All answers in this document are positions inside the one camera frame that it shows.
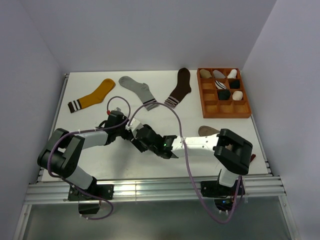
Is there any rolled striped sock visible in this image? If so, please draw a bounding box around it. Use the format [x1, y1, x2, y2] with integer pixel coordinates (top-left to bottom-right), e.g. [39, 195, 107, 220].
[214, 80, 227, 90]

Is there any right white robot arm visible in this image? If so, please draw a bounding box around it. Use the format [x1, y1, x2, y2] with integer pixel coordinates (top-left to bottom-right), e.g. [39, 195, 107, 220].
[134, 125, 253, 195]

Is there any tan sock with maroon cuff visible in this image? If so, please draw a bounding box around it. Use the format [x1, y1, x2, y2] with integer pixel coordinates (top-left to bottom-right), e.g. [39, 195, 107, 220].
[198, 125, 256, 162]

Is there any mustard yellow sock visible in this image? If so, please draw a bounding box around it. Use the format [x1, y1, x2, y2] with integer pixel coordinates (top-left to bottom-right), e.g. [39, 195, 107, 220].
[67, 78, 116, 114]

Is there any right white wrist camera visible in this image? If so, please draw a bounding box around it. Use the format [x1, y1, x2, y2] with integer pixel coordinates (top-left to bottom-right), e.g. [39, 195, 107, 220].
[125, 118, 143, 132]

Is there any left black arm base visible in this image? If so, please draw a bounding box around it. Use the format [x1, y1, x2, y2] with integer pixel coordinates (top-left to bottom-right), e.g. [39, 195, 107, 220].
[67, 184, 114, 220]

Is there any aluminium frame rail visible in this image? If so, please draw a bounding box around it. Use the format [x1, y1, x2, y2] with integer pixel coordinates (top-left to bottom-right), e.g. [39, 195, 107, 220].
[23, 175, 286, 205]

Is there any plain black sock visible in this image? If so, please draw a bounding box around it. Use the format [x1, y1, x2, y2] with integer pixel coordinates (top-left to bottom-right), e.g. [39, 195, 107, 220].
[217, 89, 231, 101]

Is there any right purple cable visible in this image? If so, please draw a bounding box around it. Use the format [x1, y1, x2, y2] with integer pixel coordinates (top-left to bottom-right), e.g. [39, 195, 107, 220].
[127, 102, 245, 224]

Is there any rolled beige sock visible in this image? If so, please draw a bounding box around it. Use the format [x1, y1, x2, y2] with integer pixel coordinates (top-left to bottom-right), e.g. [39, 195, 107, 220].
[199, 69, 212, 79]

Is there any grey sock with black stripes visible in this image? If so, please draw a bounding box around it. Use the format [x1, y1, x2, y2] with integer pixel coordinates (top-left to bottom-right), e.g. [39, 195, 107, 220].
[118, 76, 159, 111]

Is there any rolled black sock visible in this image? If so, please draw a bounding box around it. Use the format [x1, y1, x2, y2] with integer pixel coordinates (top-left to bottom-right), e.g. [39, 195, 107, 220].
[228, 79, 241, 89]

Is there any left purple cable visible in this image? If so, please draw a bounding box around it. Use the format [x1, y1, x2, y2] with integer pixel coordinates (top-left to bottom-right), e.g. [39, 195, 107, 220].
[46, 96, 132, 221]

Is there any rolled cream sock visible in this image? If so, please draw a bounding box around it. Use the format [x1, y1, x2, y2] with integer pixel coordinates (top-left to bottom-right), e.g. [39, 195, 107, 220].
[232, 90, 244, 101]

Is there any purple cable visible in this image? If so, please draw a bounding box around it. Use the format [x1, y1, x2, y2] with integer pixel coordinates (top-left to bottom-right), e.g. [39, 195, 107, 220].
[46, 96, 132, 221]
[127, 102, 245, 224]

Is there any brown sock with pink stripes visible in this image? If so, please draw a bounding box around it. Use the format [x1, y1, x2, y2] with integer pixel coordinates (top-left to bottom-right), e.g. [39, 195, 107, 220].
[164, 67, 192, 108]

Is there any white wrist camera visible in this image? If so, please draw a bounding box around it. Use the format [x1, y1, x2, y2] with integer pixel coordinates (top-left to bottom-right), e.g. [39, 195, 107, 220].
[125, 118, 143, 132]
[106, 107, 123, 116]

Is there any orange wooden compartment tray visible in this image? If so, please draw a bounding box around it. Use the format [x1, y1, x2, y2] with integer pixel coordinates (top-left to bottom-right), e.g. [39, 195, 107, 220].
[196, 67, 252, 119]

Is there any rolled grey sock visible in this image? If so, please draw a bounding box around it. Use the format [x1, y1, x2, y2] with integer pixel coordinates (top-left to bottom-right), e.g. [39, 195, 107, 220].
[213, 69, 226, 79]

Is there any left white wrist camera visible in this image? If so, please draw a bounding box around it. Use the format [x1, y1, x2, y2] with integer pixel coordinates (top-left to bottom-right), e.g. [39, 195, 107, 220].
[106, 107, 123, 116]

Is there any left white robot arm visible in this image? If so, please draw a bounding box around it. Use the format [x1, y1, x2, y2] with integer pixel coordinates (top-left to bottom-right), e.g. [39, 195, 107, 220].
[37, 110, 130, 200]

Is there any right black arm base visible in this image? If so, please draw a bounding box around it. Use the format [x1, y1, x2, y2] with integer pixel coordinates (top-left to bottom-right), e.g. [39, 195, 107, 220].
[200, 180, 246, 212]

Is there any rolled white sock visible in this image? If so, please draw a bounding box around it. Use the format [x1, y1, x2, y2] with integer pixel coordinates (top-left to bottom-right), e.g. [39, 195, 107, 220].
[227, 69, 238, 79]

